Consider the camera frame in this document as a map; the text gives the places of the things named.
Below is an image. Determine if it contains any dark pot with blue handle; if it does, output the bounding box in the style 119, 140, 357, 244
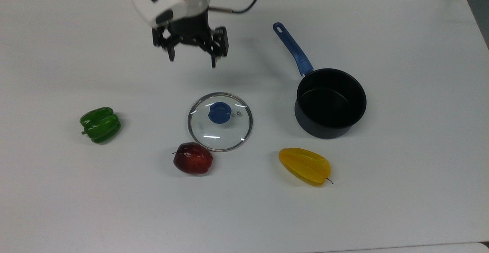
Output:
272, 22, 367, 139

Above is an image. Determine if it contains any yellow starfruit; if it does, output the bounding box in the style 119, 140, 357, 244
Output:
278, 148, 334, 187

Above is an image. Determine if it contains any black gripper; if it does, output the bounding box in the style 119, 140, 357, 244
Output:
152, 8, 230, 69

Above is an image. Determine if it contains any glass lid with blue knob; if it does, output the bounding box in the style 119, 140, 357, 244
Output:
187, 92, 253, 152

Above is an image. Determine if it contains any green bell pepper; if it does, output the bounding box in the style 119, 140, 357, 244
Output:
79, 107, 122, 144

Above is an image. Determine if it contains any red apple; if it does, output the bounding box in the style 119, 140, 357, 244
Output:
172, 142, 214, 175

